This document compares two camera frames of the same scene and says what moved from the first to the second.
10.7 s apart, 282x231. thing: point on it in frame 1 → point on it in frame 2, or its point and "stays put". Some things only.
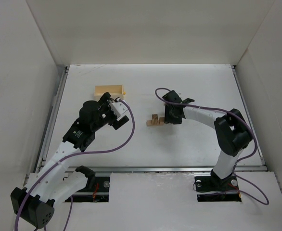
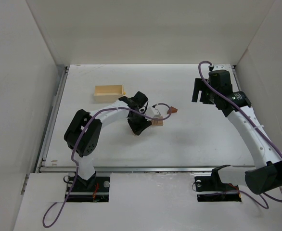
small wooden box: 115,91 stays put
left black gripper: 110,111 → 138,125
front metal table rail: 164,168 stays put
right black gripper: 169,116 → 204,94
